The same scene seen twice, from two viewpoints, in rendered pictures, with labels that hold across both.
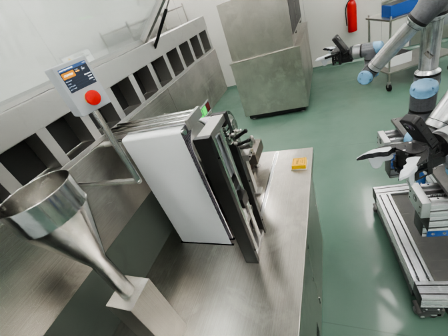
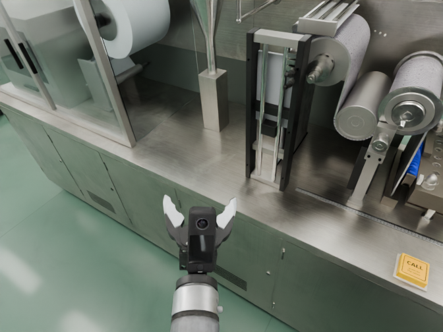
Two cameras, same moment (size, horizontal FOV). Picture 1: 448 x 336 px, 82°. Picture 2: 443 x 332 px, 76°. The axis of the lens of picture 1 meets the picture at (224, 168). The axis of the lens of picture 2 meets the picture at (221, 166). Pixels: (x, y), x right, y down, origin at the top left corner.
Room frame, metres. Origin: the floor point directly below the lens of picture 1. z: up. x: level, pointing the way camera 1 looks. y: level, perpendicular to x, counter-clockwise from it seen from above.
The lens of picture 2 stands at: (0.60, -0.77, 1.69)
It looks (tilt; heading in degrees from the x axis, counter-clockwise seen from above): 43 degrees down; 96
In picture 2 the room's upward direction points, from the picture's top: 4 degrees counter-clockwise
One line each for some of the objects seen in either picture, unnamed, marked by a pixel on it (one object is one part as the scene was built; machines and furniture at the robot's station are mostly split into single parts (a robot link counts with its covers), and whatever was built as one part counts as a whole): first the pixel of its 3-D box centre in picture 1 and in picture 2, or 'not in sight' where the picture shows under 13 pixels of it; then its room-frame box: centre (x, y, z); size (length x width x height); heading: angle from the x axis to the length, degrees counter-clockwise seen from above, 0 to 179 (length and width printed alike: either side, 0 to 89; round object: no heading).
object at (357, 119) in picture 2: not in sight; (364, 103); (1.01, 0.08, 1.17); 0.26 x 0.12 x 0.12; 60
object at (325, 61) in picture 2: not in sight; (320, 67); (0.82, 0.02, 1.33); 0.06 x 0.06 x 0.06; 60
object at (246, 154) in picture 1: (248, 167); (369, 168); (1.00, -0.11, 1.05); 0.06 x 0.05 x 0.31; 60
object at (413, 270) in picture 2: (299, 163); (413, 269); (1.07, -0.37, 0.91); 0.07 x 0.07 x 0.02; 60
